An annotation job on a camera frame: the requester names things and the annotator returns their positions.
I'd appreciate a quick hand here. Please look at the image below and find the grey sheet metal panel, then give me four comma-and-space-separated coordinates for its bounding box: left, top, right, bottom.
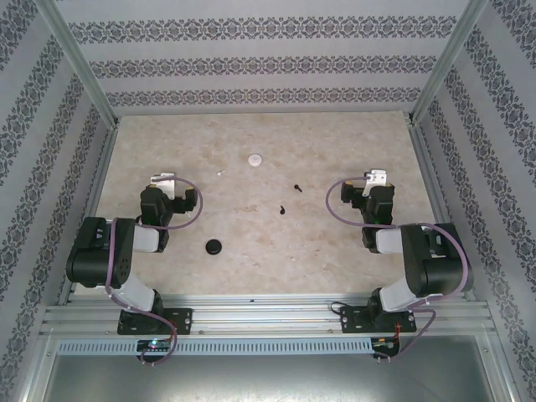
20, 353, 516, 402

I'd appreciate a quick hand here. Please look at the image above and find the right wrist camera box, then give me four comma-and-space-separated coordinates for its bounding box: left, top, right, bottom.
362, 168, 389, 197

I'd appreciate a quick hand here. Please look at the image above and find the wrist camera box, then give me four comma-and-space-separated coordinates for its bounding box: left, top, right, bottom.
149, 172, 178, 198
362, 168, 389, 197

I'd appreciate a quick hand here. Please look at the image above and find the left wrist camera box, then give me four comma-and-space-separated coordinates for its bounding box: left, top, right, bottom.
149, 172, 178, 198

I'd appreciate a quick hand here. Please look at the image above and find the aluminium table side rail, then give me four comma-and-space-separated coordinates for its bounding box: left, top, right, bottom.
408, 123, 478, 302
56, 125, 121, 307

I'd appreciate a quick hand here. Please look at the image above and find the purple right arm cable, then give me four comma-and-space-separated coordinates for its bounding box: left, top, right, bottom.
327, 175, 470, 365

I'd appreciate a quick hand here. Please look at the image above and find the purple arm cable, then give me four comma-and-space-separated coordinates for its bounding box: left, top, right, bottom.
104, 176, 205, 366
327, 175, 470, 365

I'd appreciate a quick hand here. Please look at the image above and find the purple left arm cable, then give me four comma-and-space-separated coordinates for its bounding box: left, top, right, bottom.
104, 176, 205, 366

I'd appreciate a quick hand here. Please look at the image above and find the aluminium frame post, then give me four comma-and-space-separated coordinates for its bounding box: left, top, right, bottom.
35, 0, 121, 126
408, 0, 490, 126

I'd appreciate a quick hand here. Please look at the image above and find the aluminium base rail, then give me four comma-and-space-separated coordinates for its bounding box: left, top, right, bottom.
39, 292, 495, 337

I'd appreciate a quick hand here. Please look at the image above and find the grey slotted cable duct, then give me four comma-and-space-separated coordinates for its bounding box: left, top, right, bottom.
56, 338, 374, 355

